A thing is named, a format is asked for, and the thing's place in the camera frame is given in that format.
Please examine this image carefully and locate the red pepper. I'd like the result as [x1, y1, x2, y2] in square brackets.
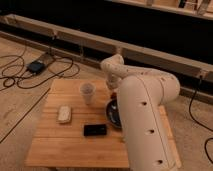
[110, 93, 117, 99]

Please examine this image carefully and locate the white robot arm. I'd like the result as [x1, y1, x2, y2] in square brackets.
[100, 54, 180, 171]

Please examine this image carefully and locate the dark blue bowl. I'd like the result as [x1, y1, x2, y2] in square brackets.
[106, 99, 122, 129]

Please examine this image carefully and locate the black rectangular box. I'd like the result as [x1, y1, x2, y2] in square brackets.
[83, 124, 107, 136]

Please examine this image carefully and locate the white sponge block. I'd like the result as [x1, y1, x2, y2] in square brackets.
[57, 106, 71, 123]

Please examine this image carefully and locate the blue power adapter box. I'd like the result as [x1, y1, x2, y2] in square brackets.
[27, 61, 45, 74]

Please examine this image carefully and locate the wooden beam frame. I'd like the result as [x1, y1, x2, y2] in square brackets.
[0, 14, 213, 97]

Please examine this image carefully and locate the black cable at right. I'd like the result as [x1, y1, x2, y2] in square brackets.
[188, 76, 213, 164]

